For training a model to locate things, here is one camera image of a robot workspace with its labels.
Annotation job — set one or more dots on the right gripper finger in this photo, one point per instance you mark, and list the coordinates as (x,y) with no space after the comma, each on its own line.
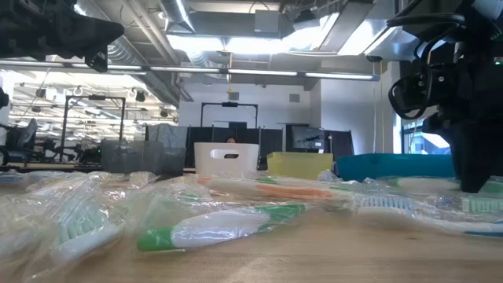
(473,157)

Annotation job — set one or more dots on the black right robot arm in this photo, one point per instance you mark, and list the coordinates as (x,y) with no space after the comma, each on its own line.
(477,35)

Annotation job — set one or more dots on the window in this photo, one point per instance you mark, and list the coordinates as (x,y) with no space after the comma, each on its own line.
(428,143)

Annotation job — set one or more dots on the blue plastic bin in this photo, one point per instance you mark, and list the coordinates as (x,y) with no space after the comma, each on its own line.
(393,167)

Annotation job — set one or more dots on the blue white wrapped toothbrush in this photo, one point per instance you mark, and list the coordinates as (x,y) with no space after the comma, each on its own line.
(15,178)
(387,202)

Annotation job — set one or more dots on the black office chair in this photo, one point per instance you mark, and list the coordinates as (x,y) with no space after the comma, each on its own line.
(25,135)

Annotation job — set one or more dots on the grey translucent plastic bin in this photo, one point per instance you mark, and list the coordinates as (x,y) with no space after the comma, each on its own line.
(133,157)

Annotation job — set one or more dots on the grey room divider panel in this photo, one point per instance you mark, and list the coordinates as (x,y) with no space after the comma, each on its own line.
(167,135)

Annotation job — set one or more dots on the black monitor screen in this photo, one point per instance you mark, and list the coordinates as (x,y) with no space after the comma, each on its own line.
(308,137)

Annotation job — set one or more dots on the yellow plastic bin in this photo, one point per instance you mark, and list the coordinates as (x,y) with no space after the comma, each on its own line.
(298,165)

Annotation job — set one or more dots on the orange white wrapped toothbrush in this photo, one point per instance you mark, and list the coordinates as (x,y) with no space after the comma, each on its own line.
(294,192)

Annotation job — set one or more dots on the person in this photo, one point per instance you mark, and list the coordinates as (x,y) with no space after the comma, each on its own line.
(230,140)

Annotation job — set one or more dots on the long linear ceiling light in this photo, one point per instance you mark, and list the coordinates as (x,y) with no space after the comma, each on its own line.
(259,72)

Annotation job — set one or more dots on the white plastic bin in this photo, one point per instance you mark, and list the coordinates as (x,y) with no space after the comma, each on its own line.
(243,161)

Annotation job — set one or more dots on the black metal gantry frame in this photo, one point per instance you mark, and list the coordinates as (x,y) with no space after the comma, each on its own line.
(230,104)
(94,97)

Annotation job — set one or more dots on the silver ventilation duct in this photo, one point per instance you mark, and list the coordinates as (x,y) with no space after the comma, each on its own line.
(177,13)

